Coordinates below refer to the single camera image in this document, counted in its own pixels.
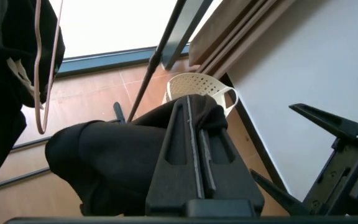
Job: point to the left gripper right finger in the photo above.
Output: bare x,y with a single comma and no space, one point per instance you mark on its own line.
235,183

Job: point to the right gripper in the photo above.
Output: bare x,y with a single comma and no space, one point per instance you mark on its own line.
346,174

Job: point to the black garment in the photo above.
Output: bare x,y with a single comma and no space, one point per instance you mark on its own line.
110,161

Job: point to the black clothes rack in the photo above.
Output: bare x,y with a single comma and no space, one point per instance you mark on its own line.
154,62

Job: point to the window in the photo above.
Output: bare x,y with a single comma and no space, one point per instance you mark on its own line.
104,59

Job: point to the white laundry basket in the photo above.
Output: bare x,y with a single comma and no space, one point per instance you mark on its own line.
191,84

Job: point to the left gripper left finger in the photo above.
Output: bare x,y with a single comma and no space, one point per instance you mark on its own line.
172,183

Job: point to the pink clothes hanger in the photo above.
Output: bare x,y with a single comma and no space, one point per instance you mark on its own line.
37,93

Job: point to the brown curtain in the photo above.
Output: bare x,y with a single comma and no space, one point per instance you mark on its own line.
222,37

